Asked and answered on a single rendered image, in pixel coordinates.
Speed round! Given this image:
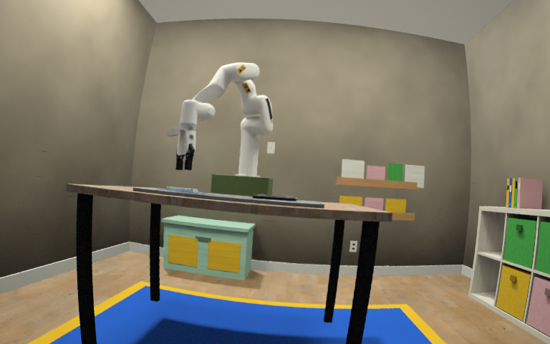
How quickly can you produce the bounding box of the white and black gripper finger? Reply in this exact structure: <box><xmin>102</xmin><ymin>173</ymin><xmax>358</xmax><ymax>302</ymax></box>
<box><xmin>176</xmin><ymin>154</ymin><xmax>185</xmax><ymax>171</ymax></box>
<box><xmin>184</xmin><ymin>144</ymin><xmax>195</xmax><ymax>171</ymax></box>

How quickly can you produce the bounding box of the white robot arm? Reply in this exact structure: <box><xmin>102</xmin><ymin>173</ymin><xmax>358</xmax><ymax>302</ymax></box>
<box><xmin>166</xmin><ymin>62</ymin><xmax>273</xmax><ymax>177</ymax></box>

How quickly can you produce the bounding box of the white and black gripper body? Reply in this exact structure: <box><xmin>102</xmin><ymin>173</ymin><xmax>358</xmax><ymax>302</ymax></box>
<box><xmin>177</xmin><ymin>130</ymin><xmax>196</xmax><ymax>156</ymax></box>

